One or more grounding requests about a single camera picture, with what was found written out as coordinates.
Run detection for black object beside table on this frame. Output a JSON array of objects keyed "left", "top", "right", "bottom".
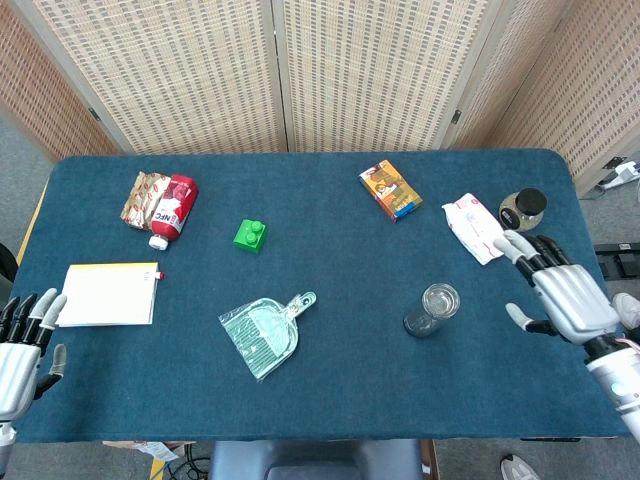
[{"left": 0, "top": 243, "right": 17, "bottom": 281}]

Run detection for white wet wipes pack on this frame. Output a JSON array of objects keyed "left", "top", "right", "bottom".
[{"left": 441, "top": 192, "right": 507, "bottom": 266}]

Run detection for white sneaker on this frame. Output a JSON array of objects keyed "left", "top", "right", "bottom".
[
  {"left": 500, "top": 453, "right": 542, "bottom": 480},
  {"left": 612, "top": 292, "right": 640, "bottom": 326}
]

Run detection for clear glass jar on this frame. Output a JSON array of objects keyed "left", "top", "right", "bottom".
[{"left": 402, "top": 282, "right": 461, "bottom": 339}]

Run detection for black floor equipment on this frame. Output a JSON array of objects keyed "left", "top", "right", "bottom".
[{"left": 593, "top": 242, "right": 640, "bottom": 280}]

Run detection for gold snack packet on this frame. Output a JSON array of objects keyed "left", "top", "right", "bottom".
[{"left": 119, "top": 170, "right": 174, "bottom": 232}]

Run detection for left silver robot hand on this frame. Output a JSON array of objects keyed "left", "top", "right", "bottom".
[{"left": 0, "top": 287, "right": 69, "bottom": 421}]

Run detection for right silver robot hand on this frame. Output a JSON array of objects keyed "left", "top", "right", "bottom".
[{"left": 492, "top": 229, "right": 624, "bottom": 347}]

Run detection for orange blue carton box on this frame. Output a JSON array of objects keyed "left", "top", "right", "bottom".
[{"left": 358, "top": 159, "right": 424, "bottom": 223}]

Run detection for white floor device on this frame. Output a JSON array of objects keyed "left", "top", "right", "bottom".
[{"left": 597, "top": 158, "right": 640, "bottom": 190}]

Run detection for red juice bottle white cap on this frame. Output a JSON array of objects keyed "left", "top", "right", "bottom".
[{"left": 148, "top": 173, "right": 200, "bottom": 251}]

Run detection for black floor cables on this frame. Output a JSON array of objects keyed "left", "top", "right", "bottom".
[{"left": 167, "top": 442, "right": 214, "bottom": 480}]

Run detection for glass spice jar black lid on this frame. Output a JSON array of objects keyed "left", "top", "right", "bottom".
[{"left": 498, "top": 187, "right": 549, "bottom": 235}]

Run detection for white notebook yellow edge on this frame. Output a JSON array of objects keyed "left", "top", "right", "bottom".
[{"left": 55, "top": 262, "right": 160, "bottom": 329}]

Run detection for papers under table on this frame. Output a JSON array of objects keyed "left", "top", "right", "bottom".
[{"left": 102, "top": 439, "right": 197, "bottom": 462}]

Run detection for dark robot torso base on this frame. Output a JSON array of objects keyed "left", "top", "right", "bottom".
[{"left": 207, "top": 439, "right": 424, "bottom": 480}]

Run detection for blue table cloth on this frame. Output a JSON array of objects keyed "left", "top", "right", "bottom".
[{"left": 10, "top": 148, "right": 632, "bottom": 444}]

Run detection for bagged mint dustpan brush set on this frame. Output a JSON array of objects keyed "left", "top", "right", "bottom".
[{"left": 218, "top": 291, "right": 318, "bottom": 384}]

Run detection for woven folding screen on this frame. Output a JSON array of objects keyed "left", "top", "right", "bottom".
[{"left": 0, "top": 0, "right": 640, "bottom": 199}]

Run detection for green toy brick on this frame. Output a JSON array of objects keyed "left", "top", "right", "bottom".
[{"left": 232, "top": 218, "right": 268, "bottom": 256}]

